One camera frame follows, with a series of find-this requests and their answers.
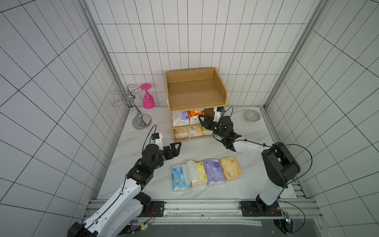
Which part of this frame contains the blue tissue pack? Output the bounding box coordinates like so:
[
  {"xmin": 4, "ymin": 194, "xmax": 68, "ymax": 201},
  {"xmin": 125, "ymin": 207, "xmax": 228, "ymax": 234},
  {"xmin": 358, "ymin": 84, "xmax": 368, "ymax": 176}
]
[{"xmin": 171, "ymin": 164, "xmax": 191, "ymax": 192}]

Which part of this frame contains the yellow floral tissue pack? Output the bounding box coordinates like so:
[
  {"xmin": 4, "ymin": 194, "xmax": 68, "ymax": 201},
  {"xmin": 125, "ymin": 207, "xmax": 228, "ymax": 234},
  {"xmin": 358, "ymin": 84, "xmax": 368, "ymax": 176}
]
[{"xmin": 183, "ymin": 161, "xmax": 208, "ymax": 186}]

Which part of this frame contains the pale orange tissue pack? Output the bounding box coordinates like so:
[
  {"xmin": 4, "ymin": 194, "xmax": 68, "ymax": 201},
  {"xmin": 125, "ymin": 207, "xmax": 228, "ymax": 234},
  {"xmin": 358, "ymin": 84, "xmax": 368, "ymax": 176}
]
[{"xmin": 220, "ymin": 157, "xmax": 242, "ymax": 181}]

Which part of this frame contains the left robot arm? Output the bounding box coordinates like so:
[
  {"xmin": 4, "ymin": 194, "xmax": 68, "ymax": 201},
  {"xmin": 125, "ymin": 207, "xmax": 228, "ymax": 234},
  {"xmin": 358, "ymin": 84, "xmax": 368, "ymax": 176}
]
[{"xmin": 67, "ymin": 142, "xmax": 182, "ymax": 237}]

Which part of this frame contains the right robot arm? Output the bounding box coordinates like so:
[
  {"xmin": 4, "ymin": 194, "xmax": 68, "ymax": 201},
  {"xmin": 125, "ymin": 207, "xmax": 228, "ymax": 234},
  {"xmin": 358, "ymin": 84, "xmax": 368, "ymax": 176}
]
[{"xmin": 198, "ymin": 115, "xmax": 301, "ymax": 216}]

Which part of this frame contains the bottom right yellow tissue pack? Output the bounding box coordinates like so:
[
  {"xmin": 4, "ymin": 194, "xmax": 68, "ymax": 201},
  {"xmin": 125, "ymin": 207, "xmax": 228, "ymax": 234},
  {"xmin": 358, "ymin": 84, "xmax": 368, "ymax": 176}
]
[{"xmin": 202, "ymin": 127, "xmax": 213, "ymax": 136}]

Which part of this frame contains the bottom middle beige tissue pack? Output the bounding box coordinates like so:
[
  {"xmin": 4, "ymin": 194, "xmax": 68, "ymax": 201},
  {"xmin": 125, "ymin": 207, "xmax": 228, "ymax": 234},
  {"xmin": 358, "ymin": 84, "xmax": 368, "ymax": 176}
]
[{"xmin": 187, "ymin": 125, "xmax": 203, "ymax": 138}]

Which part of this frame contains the beige tissue pack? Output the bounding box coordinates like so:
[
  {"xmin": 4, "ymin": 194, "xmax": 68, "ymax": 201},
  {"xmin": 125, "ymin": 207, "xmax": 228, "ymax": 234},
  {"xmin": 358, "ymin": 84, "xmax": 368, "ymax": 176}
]
[
  {"xmin": 174, "ymin": 127, "xmax": 189, "ymax": 139},
  {"xmin": 187, "ymin": 125, "xmax": 203, "ymax": 138}
]

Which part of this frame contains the bottom left beige tissue pack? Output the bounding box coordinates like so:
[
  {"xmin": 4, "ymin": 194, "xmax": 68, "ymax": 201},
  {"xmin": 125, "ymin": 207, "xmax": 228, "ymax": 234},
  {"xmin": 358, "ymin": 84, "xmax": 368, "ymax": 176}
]
[{"xmin": 174, "ymin": 127, "xmax": 189, "ymax": 139}]

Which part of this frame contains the white purple tissue pack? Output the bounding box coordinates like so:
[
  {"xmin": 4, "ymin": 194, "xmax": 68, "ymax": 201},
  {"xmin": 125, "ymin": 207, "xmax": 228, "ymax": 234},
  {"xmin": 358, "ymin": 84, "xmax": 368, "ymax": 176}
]
[{"xmin": 171, "ymin": 111, "xmax": 190, "ymax": 127}]

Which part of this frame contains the wooden three-tier shelf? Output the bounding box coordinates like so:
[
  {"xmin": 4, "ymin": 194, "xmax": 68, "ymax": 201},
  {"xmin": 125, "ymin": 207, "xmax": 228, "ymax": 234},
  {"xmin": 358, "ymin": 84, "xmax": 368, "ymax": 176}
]
[{"xmin": 164, "ymin": 67, "xmax": 230, "ymax": 142}]

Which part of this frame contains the green patterned small dish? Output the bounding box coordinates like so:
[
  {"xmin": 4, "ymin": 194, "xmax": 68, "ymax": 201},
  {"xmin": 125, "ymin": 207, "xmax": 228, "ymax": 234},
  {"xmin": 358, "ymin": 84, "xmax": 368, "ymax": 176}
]
[{"xmin": 244, "ymin": 109, "xmax": 261, "ymax": 122}]

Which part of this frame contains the silver glass holder stand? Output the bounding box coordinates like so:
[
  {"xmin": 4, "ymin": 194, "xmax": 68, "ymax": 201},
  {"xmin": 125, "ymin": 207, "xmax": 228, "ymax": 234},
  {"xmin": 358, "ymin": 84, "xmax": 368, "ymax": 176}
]
[{"xmin": 113, "ymin": 84, "xmax": 152, "ymax": 130}]

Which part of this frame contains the pink wine glass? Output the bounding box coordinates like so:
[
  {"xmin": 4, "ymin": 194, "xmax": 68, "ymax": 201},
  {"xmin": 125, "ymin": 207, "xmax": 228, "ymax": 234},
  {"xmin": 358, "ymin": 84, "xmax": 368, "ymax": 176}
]
[{"xmin": 140, "ymin": 83, "xmax": 155, "ymax": 109}]

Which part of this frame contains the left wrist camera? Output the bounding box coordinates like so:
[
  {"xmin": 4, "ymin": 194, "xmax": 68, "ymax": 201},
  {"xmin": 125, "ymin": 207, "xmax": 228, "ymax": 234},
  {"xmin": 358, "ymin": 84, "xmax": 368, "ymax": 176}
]
[{"xmin": 151, "ymin": 133, "xmax": 163, "ymax": 151}]

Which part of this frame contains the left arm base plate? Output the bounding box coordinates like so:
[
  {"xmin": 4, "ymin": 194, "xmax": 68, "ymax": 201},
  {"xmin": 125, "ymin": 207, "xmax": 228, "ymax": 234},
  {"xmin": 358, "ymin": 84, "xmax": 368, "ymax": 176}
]
[{"xmin": 138, "ymin": 200, "xmax": 165, "ymax": 217}]

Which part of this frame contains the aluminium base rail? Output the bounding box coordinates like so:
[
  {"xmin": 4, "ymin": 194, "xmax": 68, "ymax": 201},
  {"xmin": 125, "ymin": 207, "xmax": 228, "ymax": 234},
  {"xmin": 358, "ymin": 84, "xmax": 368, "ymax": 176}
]
[{"xmin": 84, "ymin": 199, "xmax": 326, "ymax": 232}]

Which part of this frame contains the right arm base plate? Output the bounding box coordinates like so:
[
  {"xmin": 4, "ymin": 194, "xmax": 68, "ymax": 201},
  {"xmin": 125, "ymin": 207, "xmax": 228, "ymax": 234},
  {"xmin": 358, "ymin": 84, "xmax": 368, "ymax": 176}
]
[{"xmin": 238, "ymin": 200, "xmax": 282, "ymax": 217}]

